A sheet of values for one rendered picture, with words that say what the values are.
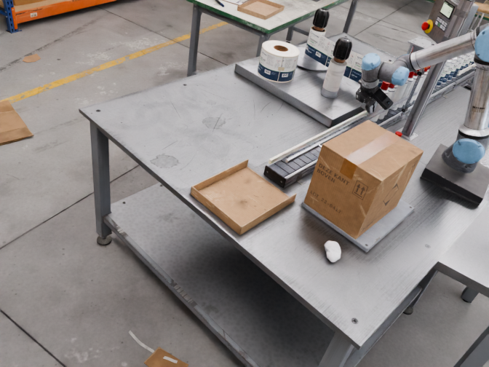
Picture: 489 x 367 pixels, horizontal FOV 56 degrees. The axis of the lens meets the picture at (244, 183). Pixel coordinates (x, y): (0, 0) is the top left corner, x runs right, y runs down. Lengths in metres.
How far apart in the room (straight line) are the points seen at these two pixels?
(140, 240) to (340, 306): 1.20
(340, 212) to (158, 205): 1.20
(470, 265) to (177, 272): 1.25
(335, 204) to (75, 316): 1.35
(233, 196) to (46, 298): 1.15
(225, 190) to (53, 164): 1.70
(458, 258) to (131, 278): 1.55
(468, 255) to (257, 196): 0.80
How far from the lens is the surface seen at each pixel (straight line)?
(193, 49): 3.88
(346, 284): 1.54
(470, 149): 2.01
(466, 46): 2.06
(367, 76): 2.07
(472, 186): 2.18
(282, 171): 1.81
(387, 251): 1.71
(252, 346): 2.05
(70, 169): 3.15
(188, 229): 2.43
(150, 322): 2.33
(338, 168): 1.58
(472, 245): 1.94
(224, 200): 1.69
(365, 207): 1.58
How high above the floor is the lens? 1.94
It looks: 39 degrees down
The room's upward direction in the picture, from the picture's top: 12 degrees clockwise
